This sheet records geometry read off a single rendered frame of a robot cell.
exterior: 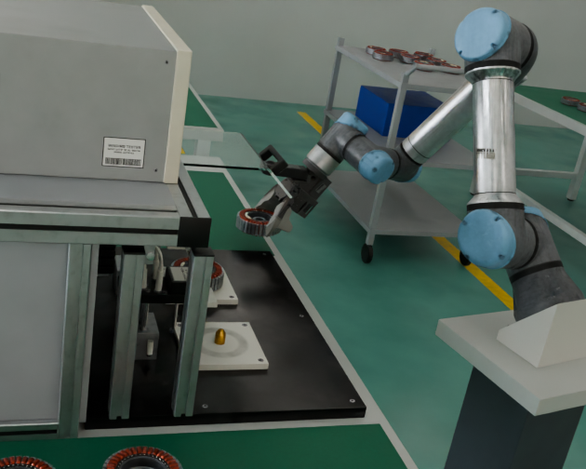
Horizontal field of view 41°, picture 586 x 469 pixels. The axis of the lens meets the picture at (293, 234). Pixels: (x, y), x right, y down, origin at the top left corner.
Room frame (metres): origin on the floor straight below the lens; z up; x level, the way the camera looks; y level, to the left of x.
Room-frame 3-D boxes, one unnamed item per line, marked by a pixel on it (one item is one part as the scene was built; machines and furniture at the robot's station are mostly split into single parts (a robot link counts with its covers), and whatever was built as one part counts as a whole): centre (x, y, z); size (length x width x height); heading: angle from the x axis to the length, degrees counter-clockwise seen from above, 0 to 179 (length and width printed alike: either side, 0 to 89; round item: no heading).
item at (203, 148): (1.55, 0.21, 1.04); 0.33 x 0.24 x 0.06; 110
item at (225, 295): (1.50, 0.18, 0.78); 0.15 x 0.15 x 0.01; 20
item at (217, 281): (1.50, 0.18, 0.80); 0.11 x 0.11 x 0.04
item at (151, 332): (1.23, 0.23, 0.80); 0.08 x 0.05 x 0.06; 20
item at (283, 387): (1.38, 0.16, 0.76); 0.64 x 0.47 x 0.02; 20
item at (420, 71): (4.11, -0.50, 0.51); 1.01 x 0.60 x 1.01; 20
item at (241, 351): (1.28, 0.10, 0.78); 0.15 x 0.15 x 0.01; 20
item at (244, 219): (1.82, 0.09, 0.82); 0.11 x 0.11 x 0.04
